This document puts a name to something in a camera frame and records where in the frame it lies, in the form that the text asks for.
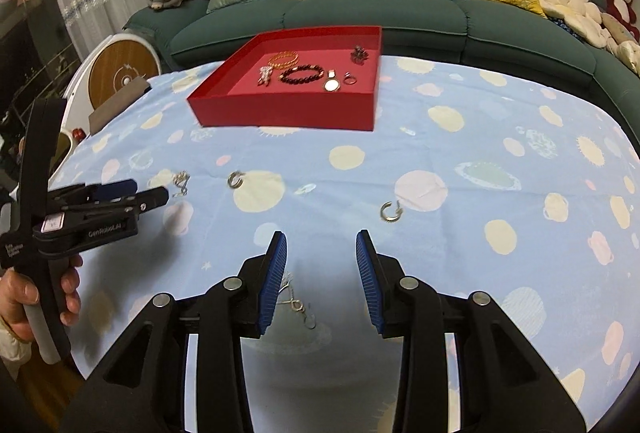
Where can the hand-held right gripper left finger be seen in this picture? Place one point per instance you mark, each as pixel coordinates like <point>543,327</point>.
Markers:
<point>272,283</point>

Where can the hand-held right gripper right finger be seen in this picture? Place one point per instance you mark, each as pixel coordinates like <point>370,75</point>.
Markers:
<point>370,283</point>

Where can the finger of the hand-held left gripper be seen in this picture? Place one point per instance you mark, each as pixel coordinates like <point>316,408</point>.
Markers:
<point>150,199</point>
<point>117,190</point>

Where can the silver dangling earring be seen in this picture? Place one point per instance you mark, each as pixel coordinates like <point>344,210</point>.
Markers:
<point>182,176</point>

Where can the red shallow box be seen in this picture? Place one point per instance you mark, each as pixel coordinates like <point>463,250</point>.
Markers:
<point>280,113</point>

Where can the gold wristwatch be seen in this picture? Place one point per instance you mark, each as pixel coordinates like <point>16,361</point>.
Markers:
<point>330,86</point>

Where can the gold braided bangle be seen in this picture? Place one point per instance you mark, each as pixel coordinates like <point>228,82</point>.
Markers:
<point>295,56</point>

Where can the person's left hand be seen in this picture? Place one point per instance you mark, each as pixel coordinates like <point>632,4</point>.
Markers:
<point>70,288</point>

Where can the white framed oval mirror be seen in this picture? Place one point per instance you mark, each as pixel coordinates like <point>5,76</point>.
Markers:
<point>65,148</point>

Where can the small red knob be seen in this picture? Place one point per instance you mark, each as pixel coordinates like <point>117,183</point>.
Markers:
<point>78,134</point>

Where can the small silver hoop earring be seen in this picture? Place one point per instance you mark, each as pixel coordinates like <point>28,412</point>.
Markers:
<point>384,213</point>
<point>231,181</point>

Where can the brown flat pad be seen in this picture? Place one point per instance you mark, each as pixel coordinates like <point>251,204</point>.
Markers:
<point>117,108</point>

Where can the blue planet print tablecloth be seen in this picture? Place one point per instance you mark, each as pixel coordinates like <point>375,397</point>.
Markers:
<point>450,238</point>

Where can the white exercise bike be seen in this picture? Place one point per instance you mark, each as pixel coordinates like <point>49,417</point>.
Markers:
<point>120,73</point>

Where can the dark green sofa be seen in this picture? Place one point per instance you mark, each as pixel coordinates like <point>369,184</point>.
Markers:
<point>500,28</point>

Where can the dark blue patterned cloth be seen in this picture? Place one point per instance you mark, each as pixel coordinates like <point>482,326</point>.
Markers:
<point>565,27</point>

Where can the white flower shaped cushion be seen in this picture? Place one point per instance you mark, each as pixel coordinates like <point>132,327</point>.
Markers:
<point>570,5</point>

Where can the beige quilt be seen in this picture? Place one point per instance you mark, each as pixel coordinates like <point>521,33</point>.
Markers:
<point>627,55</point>

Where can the tan plush cushion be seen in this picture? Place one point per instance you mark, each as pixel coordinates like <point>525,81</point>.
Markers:
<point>617,28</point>

